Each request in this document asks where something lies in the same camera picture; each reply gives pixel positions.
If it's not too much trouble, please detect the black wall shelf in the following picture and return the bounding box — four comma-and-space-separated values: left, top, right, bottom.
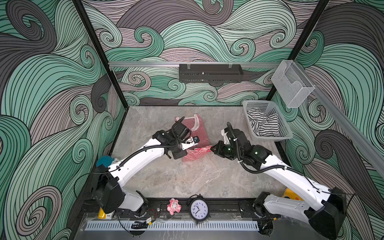
179, 64, 244, 87

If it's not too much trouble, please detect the pink plush toy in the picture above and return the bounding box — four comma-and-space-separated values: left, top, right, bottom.
167, 198, 182, 216

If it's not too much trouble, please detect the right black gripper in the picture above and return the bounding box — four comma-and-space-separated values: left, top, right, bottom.
209, 139, 245, 160

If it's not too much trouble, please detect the yellow plush toy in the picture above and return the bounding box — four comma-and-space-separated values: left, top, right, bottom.
283, 188, 303, 201

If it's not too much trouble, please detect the black white striped tank top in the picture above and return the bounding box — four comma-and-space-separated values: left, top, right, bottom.
246, 109, 280, 137

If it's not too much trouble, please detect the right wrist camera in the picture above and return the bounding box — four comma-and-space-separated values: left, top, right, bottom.
222, 122, 252, 152

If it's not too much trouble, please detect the aluminium rail wall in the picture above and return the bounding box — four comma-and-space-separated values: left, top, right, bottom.
298, 65, 384, 175
107, 61, 281, 69

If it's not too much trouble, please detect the white slotted cable duct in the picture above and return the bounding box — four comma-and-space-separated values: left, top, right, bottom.
85, 221, 259, 232

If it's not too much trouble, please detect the yellow drink cup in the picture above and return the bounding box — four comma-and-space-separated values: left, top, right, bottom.
97, 208, 115, 220

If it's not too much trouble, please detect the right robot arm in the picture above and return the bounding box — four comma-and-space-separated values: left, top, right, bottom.
211, 141, 348, 240

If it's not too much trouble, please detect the teal lid white mug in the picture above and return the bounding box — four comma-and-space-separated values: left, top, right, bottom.
96, 156, 115, 168

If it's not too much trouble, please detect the grey plastic laundry basket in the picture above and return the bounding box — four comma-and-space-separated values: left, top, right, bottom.
242, 100, 293, 142

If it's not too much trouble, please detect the aluminium rail right wall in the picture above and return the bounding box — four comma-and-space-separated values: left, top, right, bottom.
298, 65, 384, 175

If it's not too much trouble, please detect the clear wall-mounted bin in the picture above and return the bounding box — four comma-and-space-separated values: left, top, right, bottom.
272, 60, 315, 109

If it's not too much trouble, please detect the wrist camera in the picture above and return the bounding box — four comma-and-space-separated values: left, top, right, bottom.
171, 117, 200, 150
222, 122, 252, 152

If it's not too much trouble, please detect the red white striped tank top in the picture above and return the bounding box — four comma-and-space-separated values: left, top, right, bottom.
175, 113, 213, 163

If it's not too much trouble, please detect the black alarm clock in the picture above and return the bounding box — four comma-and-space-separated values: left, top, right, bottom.
187, 195, 211, 224

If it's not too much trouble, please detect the aluminium rail back wall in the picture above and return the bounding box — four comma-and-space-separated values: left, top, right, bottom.
107, 61, 281, 69

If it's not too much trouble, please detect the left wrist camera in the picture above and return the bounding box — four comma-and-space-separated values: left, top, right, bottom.
171, 117, 200, 150

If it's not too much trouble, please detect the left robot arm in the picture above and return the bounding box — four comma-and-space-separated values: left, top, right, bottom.
91, 130, 200, 214

